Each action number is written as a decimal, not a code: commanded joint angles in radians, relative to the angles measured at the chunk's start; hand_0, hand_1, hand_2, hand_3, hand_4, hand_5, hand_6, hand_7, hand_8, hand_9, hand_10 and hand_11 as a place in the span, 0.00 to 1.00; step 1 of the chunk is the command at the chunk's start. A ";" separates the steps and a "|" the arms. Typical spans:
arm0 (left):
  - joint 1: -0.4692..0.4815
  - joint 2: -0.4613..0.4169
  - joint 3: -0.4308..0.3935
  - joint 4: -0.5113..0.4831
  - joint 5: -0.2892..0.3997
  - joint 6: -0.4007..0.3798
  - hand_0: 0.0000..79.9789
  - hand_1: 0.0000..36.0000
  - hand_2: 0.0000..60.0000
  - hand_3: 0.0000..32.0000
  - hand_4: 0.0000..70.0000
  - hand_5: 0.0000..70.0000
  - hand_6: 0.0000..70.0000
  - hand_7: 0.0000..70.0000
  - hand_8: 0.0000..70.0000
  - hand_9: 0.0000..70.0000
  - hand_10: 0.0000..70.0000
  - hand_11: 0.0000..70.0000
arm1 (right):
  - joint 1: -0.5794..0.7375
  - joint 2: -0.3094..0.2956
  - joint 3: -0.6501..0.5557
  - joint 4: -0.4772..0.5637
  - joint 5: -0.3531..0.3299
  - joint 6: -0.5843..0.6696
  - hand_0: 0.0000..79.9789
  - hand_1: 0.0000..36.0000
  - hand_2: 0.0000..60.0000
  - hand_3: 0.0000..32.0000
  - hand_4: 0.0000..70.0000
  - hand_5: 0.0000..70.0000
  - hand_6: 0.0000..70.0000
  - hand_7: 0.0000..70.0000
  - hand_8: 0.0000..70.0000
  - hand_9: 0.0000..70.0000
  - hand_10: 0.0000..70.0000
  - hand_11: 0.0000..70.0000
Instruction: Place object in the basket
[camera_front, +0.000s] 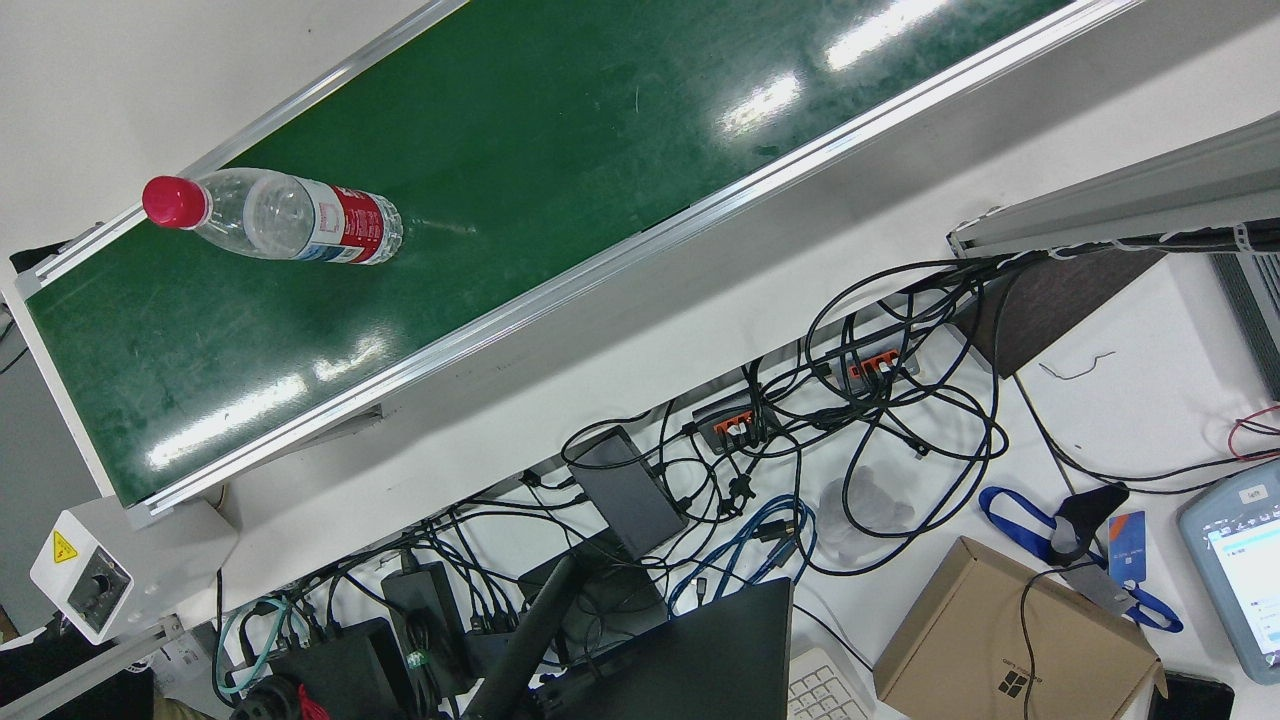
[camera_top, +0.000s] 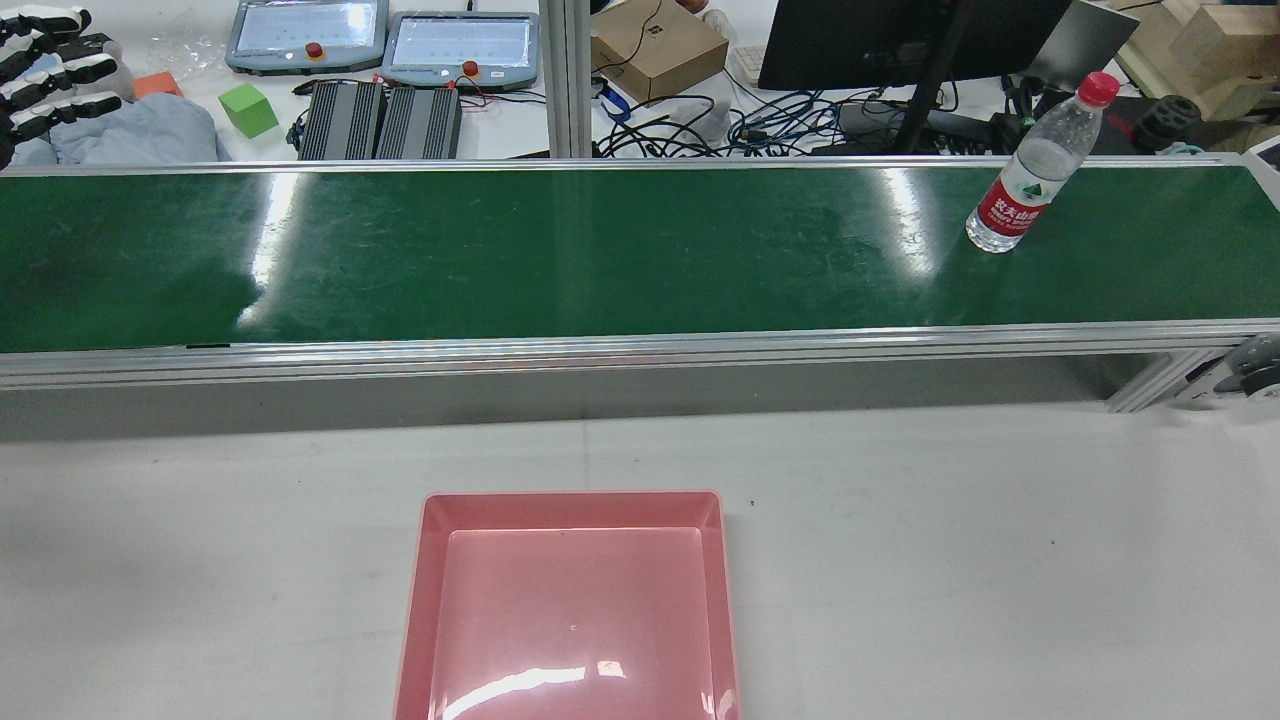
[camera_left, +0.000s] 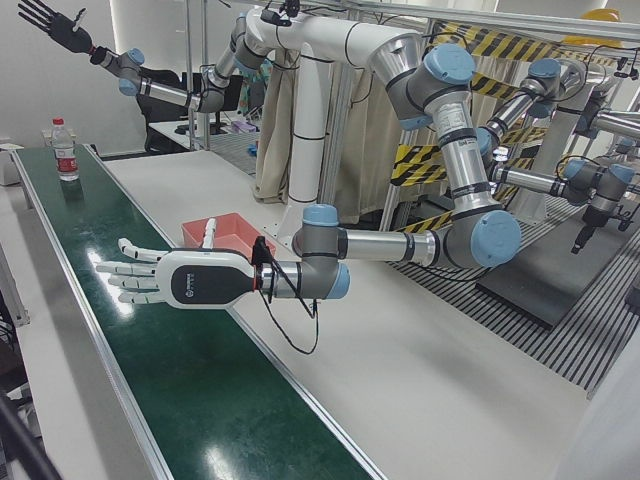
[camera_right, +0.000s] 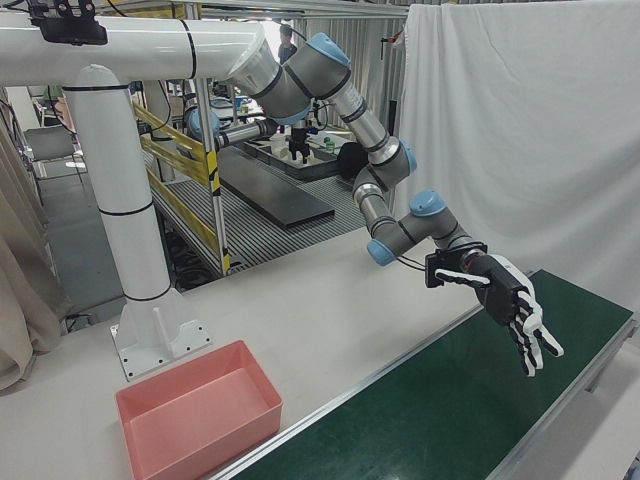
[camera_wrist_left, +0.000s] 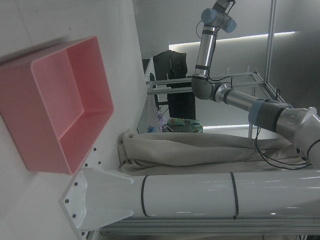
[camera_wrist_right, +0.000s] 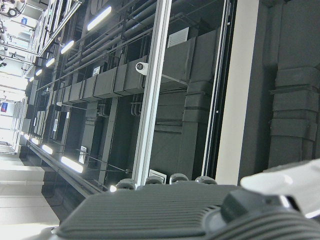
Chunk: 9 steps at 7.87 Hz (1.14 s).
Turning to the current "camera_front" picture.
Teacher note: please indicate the clear water bottle red cap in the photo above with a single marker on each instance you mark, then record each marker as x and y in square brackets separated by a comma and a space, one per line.
[300, 220]

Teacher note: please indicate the black hub orange ports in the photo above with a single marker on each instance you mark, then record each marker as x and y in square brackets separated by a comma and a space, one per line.
[880, 365]
[735, 425]

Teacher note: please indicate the grey docking station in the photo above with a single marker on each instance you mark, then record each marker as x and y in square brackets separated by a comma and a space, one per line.
[630, 490]

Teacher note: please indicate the green conveyor belt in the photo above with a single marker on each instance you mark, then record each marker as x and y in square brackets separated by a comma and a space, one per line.
[500, 200]

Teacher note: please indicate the black flat device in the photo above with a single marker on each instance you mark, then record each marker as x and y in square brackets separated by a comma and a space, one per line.
[620, 600]

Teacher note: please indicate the clear plastic bag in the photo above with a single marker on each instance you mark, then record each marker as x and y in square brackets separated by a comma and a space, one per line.
[875, 510]

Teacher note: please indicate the black laptop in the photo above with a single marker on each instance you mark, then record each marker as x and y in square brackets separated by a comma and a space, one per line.
[700, 660]

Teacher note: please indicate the black power adapter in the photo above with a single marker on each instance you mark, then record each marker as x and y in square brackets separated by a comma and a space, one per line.
[425, 600]

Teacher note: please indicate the white keyboard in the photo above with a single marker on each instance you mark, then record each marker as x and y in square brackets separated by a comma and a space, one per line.
[825, 695]

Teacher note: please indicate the dark brown panel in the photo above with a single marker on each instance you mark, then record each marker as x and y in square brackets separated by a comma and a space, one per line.
[1050, 300]

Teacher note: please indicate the black box device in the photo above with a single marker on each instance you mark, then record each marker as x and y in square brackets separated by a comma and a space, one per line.
[340, 670]

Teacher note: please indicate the brown cardboard box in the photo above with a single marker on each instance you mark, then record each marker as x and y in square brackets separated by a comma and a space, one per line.
[980, 650]

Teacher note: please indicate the black pouch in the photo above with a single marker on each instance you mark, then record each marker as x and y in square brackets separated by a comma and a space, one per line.
[1085, 515]

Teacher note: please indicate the long aluminium profile beam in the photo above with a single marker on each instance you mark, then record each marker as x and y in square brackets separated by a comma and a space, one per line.
[1120, 200]

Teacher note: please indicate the grey badge holder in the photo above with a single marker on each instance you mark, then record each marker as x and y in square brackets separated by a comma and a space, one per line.
[1100, 590]

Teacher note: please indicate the blue card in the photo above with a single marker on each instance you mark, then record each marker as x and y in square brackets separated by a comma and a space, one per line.
[1127, 545]

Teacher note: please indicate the white conveyor control box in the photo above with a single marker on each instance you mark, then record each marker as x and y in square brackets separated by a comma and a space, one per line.
[150, 560]

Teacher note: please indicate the grey vented device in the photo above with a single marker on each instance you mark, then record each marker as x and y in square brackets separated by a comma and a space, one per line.
[1258, 310]

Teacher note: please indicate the grey teach pendant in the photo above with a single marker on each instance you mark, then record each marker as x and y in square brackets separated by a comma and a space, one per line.
[1240, 580]

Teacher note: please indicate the black phone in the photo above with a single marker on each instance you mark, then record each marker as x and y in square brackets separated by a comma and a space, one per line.
[1190, 698]

